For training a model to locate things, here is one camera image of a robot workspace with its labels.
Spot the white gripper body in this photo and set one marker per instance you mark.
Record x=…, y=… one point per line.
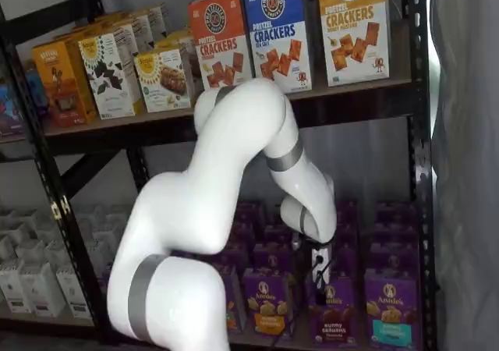
x=326, y=250

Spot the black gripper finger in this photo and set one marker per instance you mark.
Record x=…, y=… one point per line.
x=320, y=297

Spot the purple Annie's box brown label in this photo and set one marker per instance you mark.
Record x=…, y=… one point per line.
x=347, y=234
x=347, y=261
x=347, y=210
x=335, y=323

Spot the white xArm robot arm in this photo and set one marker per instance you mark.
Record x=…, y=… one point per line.
x=218, y=171

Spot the purple Annie's box yellow-orange label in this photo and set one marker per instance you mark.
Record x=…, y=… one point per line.
x=267, y=304
x=273, y=255
x=274, y=234

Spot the purple Annie's box teal label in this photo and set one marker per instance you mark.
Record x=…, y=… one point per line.
x=395, y=212
x=393, y=234
x=391, y=257
x=391, y=308

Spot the purple Annie's box green label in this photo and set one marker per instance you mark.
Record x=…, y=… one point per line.
x=234, y=288
x=251, y=212

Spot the black metal shelf rack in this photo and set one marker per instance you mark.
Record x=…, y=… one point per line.
x=419, y=132

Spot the blue pretzel crackers box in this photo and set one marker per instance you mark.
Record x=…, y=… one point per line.
x=278, y=35

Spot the yellow pretzel crackers box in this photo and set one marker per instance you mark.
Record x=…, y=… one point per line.
x=352, y=31

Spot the white carton box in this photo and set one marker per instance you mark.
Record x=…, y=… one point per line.
x=43, y=288
x=58, y=253
x=74, y=292
x=33, y=251
x=13, y=288
x=101, y=234

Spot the yellow Simple Mills bar box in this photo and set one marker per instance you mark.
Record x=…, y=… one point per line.
x=175, y=41
x=163, y=82

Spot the white Sweet Thins chocolate box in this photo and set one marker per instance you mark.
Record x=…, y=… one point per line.
x=159, y=17
x=142, y=31
x=103, y=74

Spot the orange Simple Mills box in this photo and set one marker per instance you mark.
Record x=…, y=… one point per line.
x=89, y=29
x=54, y=86

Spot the blue and purple snack box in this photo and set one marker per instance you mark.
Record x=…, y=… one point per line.
x=9, y=109

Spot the white curtain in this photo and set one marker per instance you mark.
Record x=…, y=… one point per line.
x=468, y=171

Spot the white carton boxes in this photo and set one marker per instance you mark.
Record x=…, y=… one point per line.
x=47, y=320

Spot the blue snack bag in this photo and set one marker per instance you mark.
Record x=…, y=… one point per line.
x=35, y=89

